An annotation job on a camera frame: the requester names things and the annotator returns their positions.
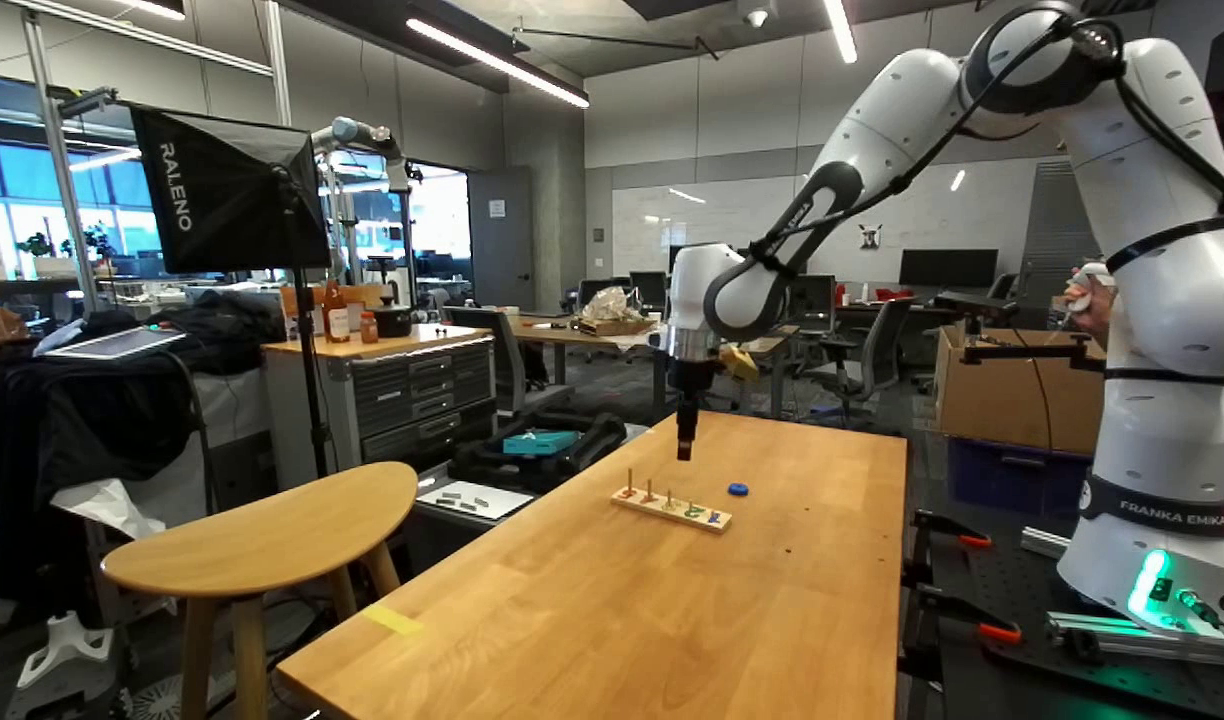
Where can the open laptop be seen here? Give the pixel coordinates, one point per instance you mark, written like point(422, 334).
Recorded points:
point(113, 340)

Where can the white wall whiteboard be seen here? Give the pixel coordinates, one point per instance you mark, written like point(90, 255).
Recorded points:
point(756, 212)

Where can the black light stand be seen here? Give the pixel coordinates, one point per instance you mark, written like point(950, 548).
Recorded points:
point(311, 363)

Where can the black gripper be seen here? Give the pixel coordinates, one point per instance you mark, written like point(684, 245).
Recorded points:
point(691, 384)

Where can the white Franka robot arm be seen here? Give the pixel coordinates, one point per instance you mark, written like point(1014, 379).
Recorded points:
point(1146, 307)

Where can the grey drawer cabinet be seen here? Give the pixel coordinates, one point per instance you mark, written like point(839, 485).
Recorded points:
point(398, 395)

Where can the orange bottle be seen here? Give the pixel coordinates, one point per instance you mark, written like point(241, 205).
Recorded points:
point(334, 322)

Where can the cardboard box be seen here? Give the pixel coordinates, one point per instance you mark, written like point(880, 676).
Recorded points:
point(1016, 395)

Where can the wooden background desk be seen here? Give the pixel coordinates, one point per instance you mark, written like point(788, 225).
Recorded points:
point(584, 340)

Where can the black cloth cover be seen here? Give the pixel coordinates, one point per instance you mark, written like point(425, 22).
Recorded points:
point(94, 442)

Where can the white floor bracket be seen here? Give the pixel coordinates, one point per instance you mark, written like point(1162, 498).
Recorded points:
point(58, 666)

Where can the wooden peg stand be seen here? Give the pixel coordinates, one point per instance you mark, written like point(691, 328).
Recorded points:
point(675, 505)

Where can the black cup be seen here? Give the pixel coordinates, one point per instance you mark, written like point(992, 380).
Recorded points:
point(392, 322)

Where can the black computer monitor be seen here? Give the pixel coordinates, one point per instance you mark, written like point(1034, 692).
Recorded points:
point(950, 271)

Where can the grey door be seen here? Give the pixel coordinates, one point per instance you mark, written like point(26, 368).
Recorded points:
point(500, 240)

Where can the wooden stool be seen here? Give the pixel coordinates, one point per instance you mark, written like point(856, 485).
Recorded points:
point(256, 540)

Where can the black bag with teal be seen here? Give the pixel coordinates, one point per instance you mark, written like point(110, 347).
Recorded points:
point(536, 447)

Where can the yellow tape strip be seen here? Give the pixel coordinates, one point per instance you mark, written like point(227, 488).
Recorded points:
point(392, 623)

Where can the black softbox light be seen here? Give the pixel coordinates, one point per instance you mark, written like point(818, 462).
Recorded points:
point(232, 195)

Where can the blue storage bin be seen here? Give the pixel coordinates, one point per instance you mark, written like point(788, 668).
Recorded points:
point(1016, 483)

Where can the grey office chair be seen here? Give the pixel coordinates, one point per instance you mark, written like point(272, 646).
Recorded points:
point(494, 349)

